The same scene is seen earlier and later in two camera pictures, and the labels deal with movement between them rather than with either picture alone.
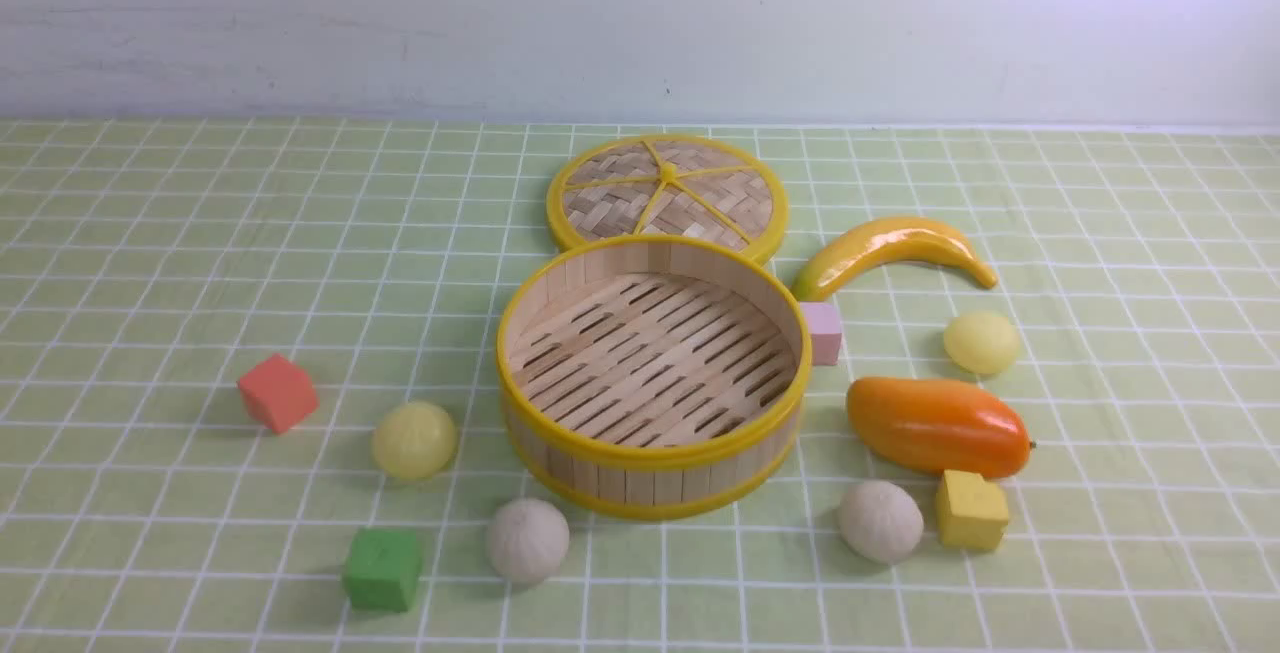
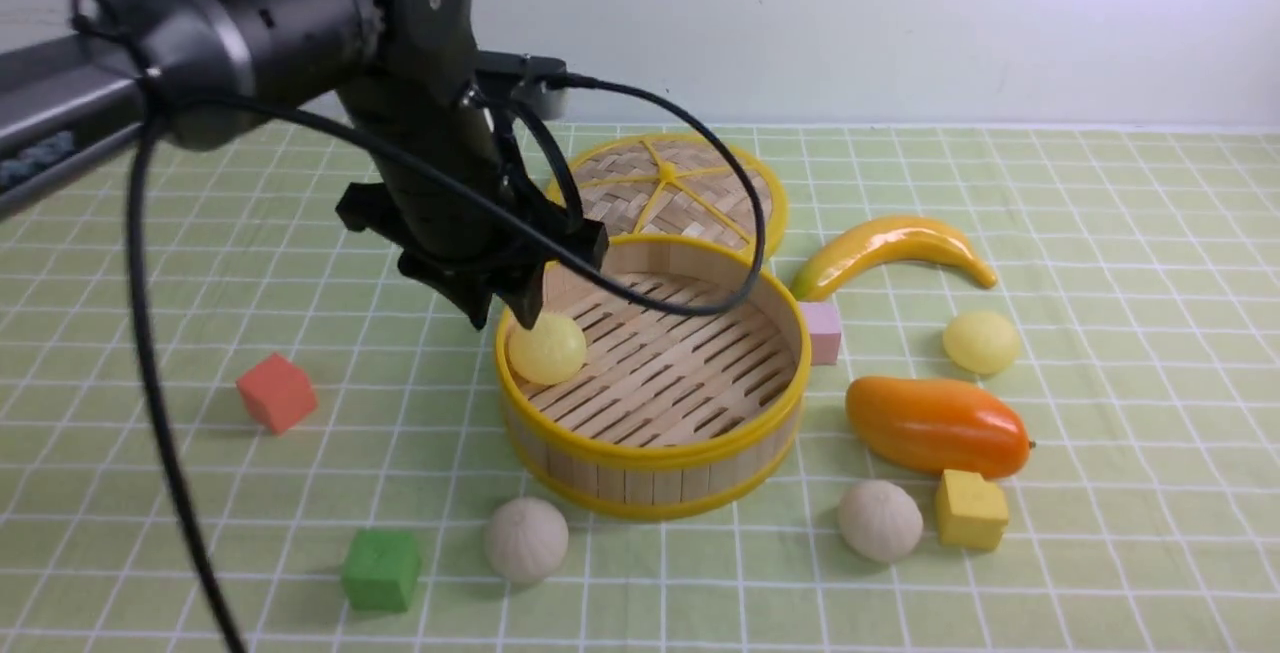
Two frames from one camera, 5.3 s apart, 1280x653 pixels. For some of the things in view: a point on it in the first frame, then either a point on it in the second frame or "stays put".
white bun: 526,539 stays put
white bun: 880,521 stays put
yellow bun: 981,343 stays put
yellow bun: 415,440 -> 551,351
